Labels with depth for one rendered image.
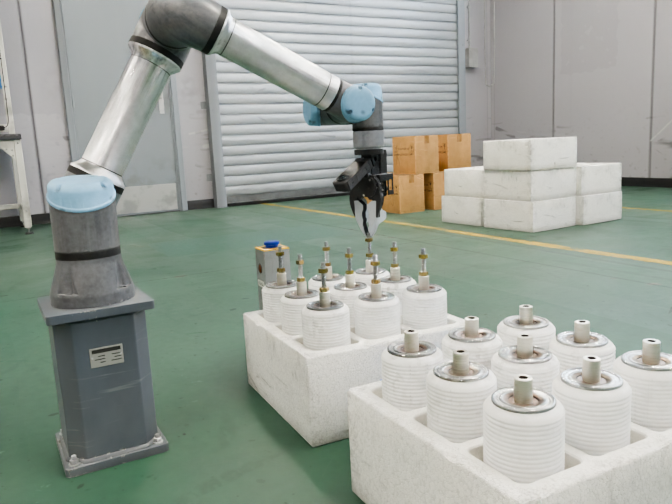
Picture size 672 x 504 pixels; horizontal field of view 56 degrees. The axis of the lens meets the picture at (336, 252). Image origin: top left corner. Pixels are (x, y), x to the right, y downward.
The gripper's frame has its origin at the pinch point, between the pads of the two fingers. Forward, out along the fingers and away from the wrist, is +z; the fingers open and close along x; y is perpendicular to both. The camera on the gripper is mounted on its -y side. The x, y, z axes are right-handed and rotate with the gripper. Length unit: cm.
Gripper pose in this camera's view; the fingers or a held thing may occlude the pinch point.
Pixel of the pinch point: (367, 231)
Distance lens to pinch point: 155.0
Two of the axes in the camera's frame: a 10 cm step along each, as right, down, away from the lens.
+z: 0.5, 9.8, 1.7
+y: 6.1, -1.6, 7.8
